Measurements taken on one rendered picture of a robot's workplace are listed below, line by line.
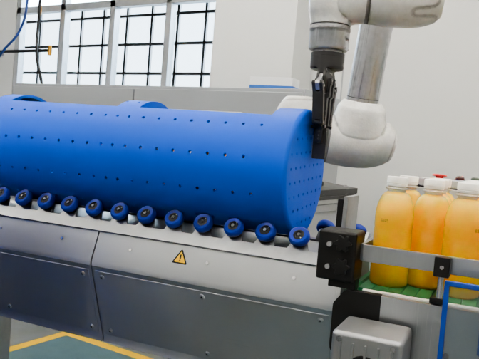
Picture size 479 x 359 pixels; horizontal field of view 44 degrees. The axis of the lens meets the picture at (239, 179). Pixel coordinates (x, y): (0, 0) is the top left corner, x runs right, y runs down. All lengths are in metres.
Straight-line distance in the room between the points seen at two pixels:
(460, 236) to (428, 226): 0.07
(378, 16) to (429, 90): 2.69
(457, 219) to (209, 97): 2.22
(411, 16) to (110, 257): 0.86
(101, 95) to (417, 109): 1.99
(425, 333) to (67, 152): 0.90
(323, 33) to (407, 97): 2.75
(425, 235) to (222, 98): 2.11
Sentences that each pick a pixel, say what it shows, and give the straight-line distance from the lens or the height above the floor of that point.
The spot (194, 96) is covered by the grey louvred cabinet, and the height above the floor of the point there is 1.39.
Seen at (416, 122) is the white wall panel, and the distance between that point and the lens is 4.03.
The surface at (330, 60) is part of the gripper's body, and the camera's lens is 1.34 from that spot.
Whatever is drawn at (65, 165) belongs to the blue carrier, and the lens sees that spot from 1.50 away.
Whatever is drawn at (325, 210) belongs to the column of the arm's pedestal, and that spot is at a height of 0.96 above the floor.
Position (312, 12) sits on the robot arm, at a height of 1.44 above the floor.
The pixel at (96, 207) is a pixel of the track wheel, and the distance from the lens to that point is 1.48.
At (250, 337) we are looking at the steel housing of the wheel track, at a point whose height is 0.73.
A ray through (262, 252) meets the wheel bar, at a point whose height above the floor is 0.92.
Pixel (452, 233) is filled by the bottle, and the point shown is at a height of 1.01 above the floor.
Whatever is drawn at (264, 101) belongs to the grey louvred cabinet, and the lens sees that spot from 3.01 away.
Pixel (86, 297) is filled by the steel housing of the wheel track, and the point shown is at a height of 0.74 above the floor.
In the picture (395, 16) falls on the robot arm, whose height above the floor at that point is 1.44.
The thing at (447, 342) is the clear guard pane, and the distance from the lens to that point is 1.05.
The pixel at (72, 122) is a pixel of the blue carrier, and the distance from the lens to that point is 1.51.
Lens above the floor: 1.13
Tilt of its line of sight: 3 degrees down
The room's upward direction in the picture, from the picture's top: 5 degrees clockwise
